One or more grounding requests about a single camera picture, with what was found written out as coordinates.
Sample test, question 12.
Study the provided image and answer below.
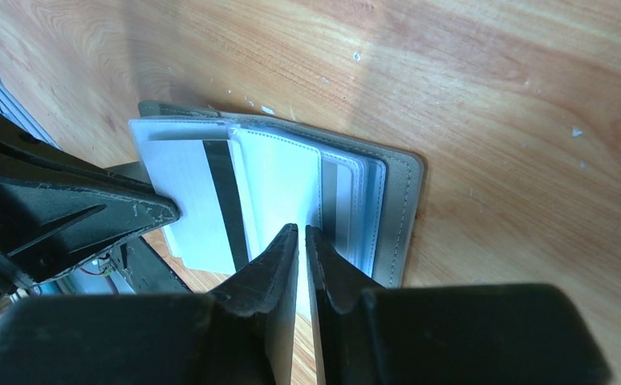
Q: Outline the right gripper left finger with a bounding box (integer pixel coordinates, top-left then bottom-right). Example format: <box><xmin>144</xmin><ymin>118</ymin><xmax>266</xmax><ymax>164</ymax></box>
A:
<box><xmin>0</xmin><ymin>224</ymin><xmax>298</xmax><ymax>384</ymax></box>

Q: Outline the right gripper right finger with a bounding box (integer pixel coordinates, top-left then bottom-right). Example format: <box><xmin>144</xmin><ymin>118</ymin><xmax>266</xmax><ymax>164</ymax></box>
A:
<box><xmin>305</xmin><ymin>226</ymin><xmax>611</xmax><ymax>384</ymax></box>

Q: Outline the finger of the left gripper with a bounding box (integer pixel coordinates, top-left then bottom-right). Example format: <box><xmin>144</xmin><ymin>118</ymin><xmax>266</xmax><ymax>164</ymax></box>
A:
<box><xmin>0</xmin><ymin>114</ymin><xmax>180</xmax><ymax>299</ymax></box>

